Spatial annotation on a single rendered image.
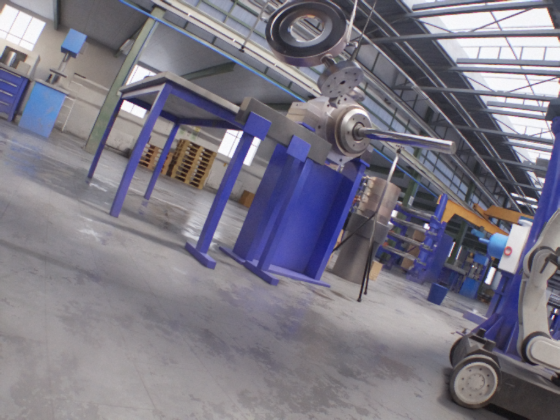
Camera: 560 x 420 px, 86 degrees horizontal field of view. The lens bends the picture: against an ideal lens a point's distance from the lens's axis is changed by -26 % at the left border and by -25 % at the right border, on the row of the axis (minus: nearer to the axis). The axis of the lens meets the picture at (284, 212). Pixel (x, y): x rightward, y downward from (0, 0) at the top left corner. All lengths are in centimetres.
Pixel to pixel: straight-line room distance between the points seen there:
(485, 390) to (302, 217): 192
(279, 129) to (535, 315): 158
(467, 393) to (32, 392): 130
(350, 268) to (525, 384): 280
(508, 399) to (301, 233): 198
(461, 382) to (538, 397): 33
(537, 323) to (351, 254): 268
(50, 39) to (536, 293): 1378
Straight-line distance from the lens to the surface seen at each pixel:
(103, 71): 1374
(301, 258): 294
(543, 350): 164
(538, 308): 166
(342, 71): 152
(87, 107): 1361
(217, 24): 887
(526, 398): 154
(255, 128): 202
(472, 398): 146
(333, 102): 168
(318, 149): 229
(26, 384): 65
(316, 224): 293
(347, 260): 397
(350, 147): 262
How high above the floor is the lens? 40
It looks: level
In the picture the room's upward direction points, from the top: 23 degrees clockwise
